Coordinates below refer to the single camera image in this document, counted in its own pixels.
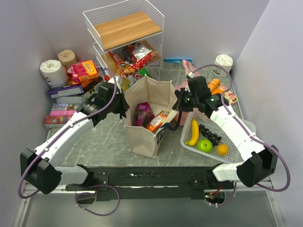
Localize pink plastic grocery bag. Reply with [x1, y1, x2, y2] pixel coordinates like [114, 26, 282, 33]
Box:
[175, 59, 202, 126]

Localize purple box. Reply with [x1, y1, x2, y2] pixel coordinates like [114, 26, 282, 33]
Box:
[47, 85, 83, 98]

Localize yellow banana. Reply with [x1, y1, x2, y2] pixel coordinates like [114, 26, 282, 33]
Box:
[185, 119, 199, 147]

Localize dark grape bunch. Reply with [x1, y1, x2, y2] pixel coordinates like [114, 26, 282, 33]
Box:
[199, 124, 222, 146]

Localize white RIO box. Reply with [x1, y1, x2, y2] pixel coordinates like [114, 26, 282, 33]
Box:
[52, 103, 80, 111]

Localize white toilet paper roll left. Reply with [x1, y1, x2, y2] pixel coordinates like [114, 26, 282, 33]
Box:
[40, 60, 68, 86]

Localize white wire shelf rack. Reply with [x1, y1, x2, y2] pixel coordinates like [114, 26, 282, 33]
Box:
[82, 0, 165, 79]

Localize green white Chubo bag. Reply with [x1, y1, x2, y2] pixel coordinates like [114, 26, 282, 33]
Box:
[120, 68, 151, 91]

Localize purple snack bag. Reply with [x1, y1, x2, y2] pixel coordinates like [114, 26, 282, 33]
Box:
[133, 102, 155, 128]

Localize croissant bread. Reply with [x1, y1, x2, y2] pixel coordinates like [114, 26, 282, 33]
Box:
[207, 79, 220, 92]

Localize red pink box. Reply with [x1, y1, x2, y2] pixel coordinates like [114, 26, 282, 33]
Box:
[44, 110, 76, 128]

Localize orange candy bag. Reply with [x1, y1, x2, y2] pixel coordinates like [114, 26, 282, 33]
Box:
[147, 110, 169, 132]

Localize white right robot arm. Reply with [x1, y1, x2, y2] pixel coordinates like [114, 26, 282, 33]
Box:
[173, 73, 277, 187]

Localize orange fruit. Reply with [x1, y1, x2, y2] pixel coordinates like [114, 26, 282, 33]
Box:
[216, 144, 229, 156]

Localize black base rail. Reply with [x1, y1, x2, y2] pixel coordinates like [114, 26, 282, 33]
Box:
[65, 166, 234, 201]

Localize white toilet paper roll right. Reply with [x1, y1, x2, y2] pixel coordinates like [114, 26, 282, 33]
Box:
[214, 54, 233, 72]

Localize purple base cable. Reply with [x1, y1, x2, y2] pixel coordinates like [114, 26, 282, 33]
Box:
[75, 184, 120, 216]

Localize white toilet paper roll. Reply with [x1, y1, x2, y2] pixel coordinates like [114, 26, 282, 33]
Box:
[214, 54, 233, 72]
[40, 60, 68, 86]

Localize beige canvas tote bag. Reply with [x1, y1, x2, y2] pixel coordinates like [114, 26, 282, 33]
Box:
[124, 77, 178, 158]

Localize white plastic basket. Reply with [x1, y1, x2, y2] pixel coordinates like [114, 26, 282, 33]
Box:
[180, 110, 243, 164]

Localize green apple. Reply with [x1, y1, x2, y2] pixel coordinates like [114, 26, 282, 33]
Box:
[196, 139, 213, 154]

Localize red silver snack bag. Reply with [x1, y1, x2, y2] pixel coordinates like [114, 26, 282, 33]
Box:
[128, 42, 158, 70]

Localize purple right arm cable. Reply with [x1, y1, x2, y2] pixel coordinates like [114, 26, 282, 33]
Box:
[189, 64, 291, 206]

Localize orange carrot piece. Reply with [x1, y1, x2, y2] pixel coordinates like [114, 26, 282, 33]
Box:
[212, 88, 223, 95]

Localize blue white tissue box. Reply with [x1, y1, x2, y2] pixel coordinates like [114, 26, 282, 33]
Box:
[161, 58, 184, 69]

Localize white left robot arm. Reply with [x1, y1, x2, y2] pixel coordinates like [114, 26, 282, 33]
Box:
[20, 77, 129, 194]

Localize pink orange snack box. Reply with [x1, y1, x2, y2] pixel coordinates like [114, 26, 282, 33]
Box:
[69, 60, 99, 83]

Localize brown toilet paper roll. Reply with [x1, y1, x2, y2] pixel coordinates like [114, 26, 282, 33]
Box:
[58, 49, 77, 68]

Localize red yellow snack bag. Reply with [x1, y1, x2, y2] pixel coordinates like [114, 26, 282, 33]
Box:
[108, 46, 137, 77]

